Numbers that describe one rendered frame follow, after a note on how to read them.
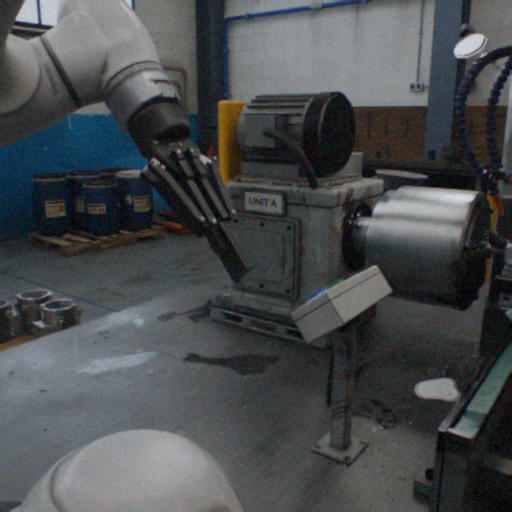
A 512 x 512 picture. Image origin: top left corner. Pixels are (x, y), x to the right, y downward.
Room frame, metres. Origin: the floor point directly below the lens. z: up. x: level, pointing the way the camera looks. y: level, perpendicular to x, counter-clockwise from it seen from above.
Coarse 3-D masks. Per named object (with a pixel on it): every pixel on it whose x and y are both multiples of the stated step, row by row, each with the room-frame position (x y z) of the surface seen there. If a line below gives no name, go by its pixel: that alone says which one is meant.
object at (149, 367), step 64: (128, 320) 1.32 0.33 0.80; (192, 320) 1.32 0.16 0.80; (384, 320) 1.32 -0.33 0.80; (448, 320) 1.32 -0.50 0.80; (0, 384) 0.97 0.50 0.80; (64, 384) 0.97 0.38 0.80; (128, 384) 0.97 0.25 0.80; (192, 384) 0.97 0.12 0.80; (256, 384) 0.97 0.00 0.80; (320, 384) 0.97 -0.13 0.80; (384, 384) 0.97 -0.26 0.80; (0, 448) 0.75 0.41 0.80; (64, 448) 0.75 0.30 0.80; (256, 448) 0.76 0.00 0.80; (384, 448) 0.75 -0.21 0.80
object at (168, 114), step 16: (144, 112) 0.70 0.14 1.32; (160, 112) 0.70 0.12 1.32; (176, 112) 0.72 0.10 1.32; (144, 128) 0.70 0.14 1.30; (160, 128) 0.69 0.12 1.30; (176, 128) 0.70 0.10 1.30; (144, 144) 0.70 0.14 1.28; (160, 144) 0.69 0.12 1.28; (176, 144) 0.72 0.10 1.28; (192, 144) 0.74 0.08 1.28; (160, 160) 0.68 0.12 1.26; (176, 176) 0.69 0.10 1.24
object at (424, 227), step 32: (416, 192) 1.12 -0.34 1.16; (448, 192) 1.10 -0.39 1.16; (480, 192) 1.09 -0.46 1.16; (384, 224) 1.09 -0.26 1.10; (416, 224) 1.05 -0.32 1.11; (448, 224) 1.02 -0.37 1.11; (480, 224) 1.08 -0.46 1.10; (384, 256) 1.07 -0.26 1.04; (416, 256) 1.03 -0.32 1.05; (448, 256) 1.00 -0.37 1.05; (480, 256) 1.02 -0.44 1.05; (416, 288) 1.05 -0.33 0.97; (448, 288) 1.00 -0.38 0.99
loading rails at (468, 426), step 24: (504, 336) 0.91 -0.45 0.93; (504, 360) 0.83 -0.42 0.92; (480, 384) 0.75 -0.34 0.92; (504, 384) 0.75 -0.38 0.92; (456, 408) 0.66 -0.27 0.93; (480, 408) 0.67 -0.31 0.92; (504, 408) 0.77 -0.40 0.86; (456, 432) 0.60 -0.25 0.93; (480, 432) 0.63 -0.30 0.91; (456, 456) 0.59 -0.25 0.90; (480, 456) 0.65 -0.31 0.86; (432, 480) 0.61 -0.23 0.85; (456, 480) 0.59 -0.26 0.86; (480, 480) 0.65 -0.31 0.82; (504, 480) 0.63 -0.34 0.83; (432, 504) 0.60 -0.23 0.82; (456, 504) 0.59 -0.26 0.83
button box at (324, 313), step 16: (368, 272) 0.79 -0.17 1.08; (336, 288) 0.71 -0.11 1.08; (352, 288) 0.73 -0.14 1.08; (368, 288) 0.76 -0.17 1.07; (384, 288) 0.79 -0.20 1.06; (320, 304) 0.69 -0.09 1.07; (336, 304) 0.68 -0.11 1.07; (352, 304) 0.71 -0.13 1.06; (368, 304) 0.73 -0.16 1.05; (304, 320) 0.70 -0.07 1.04; (320, 320) 0.69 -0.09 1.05; (336, 320) 0.67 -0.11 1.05; (304, 336) 0.70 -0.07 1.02; (320, 336) 0.69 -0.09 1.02
